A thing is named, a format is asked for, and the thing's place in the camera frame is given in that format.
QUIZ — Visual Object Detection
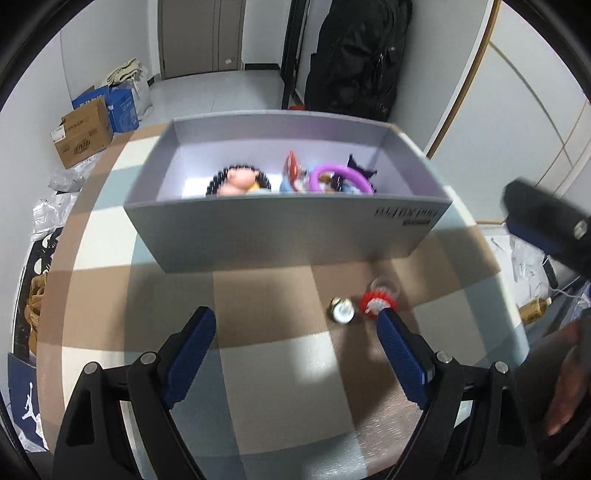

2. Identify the red toy black bead bracelet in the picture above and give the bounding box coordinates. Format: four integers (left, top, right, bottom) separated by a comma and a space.
283, 150, 309, 190

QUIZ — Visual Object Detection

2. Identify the purple bangle bracelet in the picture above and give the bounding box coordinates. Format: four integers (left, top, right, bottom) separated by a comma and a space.
307, 163, 376, 195

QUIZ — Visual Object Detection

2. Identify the person's right hand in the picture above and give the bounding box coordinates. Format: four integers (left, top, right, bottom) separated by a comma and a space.
545, 318, 590, 436

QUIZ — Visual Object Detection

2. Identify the small silver bell charm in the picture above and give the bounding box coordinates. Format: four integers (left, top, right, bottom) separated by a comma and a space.
328, 297, 356, 324

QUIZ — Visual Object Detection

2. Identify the checkered table cloth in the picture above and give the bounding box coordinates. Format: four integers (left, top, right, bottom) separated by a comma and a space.
37, 126, 529, 479

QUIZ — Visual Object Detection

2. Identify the grey cardboard box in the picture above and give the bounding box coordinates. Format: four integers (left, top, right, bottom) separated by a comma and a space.
124, 110, 451, 273

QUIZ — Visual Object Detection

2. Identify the blue jordan bag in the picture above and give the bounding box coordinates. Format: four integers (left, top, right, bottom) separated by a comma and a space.
8, 354, 49, 452

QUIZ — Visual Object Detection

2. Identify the white plastic wrap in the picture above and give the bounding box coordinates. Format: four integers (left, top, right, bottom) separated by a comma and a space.
31, 154, 100, 240

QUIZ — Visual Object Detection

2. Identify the brown cardboard box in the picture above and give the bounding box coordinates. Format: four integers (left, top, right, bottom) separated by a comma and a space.
51, 97, 113, 168

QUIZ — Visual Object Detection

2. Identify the blue cardboard box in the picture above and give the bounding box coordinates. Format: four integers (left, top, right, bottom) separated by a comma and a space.
72, 86, 139, 133

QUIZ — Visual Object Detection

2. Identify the black hanging coat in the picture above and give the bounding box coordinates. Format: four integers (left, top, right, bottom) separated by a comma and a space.
304, 0, 414, 122

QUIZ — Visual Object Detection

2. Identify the black coat rack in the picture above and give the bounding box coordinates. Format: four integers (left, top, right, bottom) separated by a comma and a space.
280, 0, 308, 110

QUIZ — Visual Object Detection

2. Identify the white fabric bag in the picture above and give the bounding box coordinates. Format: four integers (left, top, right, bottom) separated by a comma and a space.
101, 57, 153, 121

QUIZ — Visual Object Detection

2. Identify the grey door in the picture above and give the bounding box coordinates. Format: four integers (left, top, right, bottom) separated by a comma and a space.
157, 0, 245, 79

